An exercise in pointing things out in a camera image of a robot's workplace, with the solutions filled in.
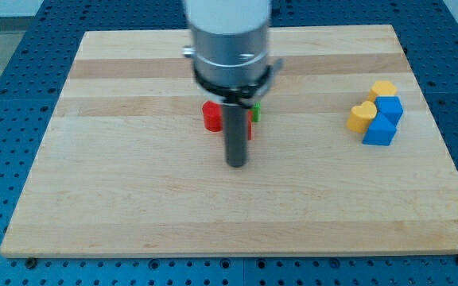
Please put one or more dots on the yellow pentagon block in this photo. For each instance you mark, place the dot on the yellow pentagon block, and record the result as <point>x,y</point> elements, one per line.
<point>381,88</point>

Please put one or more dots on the green block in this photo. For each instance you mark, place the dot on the green block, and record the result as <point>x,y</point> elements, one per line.
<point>256,112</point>

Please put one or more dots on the red block behind rod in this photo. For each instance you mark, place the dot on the red block behind rod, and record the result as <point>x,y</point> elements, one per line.
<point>249,122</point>

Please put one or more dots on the blue hexagon block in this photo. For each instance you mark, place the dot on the blue hexagon block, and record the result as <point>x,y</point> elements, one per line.
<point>390,107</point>

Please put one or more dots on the blue cube block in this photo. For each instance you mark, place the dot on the blue cube block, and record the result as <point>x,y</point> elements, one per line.
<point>380,132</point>

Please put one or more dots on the blue perforated metal table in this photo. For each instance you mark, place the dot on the blue perforated metal table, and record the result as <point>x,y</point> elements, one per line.
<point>36,73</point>

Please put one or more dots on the yellow heart block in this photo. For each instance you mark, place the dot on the yellow heart block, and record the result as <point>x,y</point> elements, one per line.
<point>361,116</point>

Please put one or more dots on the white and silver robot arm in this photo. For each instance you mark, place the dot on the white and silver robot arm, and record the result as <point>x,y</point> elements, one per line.
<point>230,47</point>

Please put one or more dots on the light wooden board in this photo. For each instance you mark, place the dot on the light wooden board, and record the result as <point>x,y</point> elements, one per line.
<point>127,169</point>

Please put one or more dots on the red cylinder block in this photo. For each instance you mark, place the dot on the red cylinder block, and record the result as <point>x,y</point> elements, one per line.
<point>212,116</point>

